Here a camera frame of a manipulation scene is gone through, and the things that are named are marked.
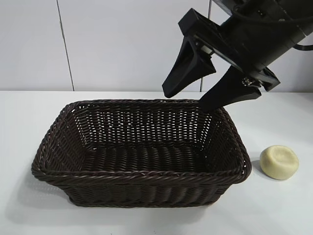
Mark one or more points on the dark brown woven basket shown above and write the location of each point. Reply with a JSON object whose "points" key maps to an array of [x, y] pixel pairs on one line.
{"points": [[137, 161]]}

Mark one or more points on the pale yellow round pastry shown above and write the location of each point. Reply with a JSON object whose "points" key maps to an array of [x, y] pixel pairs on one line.
{"points": [[278, 162]]}

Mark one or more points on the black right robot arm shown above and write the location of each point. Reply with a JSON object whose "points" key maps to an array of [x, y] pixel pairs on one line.
{"points": [[293, 12]]}

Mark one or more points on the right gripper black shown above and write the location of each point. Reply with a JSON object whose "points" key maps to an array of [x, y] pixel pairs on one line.
{"points": [[247, 41]]}

